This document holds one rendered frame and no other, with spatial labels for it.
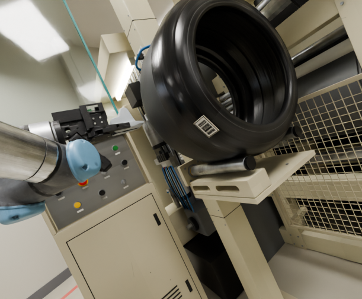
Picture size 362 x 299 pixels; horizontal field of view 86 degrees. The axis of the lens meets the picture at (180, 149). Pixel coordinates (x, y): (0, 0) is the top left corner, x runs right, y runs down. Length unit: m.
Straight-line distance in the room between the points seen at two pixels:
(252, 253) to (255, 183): 0.61
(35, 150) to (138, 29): 0.85
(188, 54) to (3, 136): 0.43
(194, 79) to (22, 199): 0.45
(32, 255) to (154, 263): 2.34
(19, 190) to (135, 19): 0.89
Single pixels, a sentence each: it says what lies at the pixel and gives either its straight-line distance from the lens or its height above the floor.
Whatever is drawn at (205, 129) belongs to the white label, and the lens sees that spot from 0.53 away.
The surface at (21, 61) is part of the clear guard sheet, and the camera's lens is 1.37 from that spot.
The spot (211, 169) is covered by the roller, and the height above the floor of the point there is 0.90.
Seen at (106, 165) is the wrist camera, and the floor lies 1.07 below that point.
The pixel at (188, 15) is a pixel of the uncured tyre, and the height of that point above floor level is 1.36.
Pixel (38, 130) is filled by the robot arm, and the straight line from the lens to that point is 0.51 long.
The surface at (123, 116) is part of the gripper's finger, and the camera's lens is 0.54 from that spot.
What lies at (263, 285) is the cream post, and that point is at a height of 0.21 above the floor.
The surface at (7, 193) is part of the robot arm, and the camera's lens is 0.48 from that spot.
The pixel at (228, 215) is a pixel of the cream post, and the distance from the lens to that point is 1.04.
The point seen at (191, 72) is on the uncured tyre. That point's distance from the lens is 0.55.
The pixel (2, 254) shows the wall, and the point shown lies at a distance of 3.36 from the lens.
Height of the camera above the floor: 1.05
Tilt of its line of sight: 2 degrees down
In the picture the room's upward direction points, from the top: 25 degrees counter-clockwise
